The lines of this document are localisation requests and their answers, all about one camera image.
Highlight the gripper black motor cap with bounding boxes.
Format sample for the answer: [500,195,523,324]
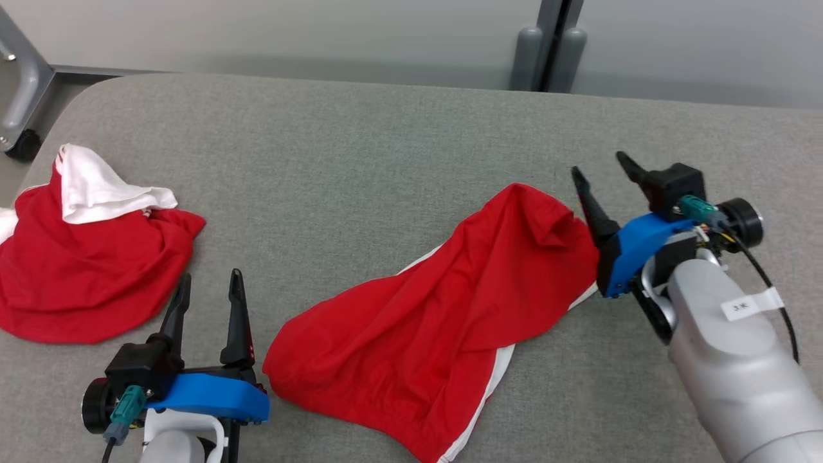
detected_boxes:
[81,377,120,435]
[717,197,765,249]

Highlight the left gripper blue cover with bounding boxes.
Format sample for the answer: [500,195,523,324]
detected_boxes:
[147,268,271,425]

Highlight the left black cable teal plug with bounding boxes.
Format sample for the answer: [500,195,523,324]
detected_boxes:
[101,385,146,463]

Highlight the white paper cable tag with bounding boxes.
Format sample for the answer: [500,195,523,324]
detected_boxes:
[721,287,786,322]

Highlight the right gripper black motor cap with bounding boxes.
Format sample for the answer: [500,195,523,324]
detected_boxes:
[717,197,765,249]

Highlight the grey metal partition post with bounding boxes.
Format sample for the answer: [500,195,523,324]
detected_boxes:
[536,0,584,94]

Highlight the black cable teal plug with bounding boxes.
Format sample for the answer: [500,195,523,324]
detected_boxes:
[678,194,800,365]
[101,385,146,463]

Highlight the red shorts with white stripe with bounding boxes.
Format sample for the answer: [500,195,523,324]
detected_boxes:
[262,183,600,463]

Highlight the right black cable teal plug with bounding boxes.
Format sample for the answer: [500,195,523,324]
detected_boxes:
[678,194,800,365]

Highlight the black caster wheel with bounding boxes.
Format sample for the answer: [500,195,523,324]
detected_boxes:
[5,129,41,163]

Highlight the red jersey with number print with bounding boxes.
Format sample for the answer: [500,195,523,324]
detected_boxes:
[0,143,206,345]

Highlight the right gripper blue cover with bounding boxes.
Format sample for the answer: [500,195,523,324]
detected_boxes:
[571,151,700,298]

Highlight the left gripper black motor cap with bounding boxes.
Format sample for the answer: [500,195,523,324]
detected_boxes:
[81,377,120,435]

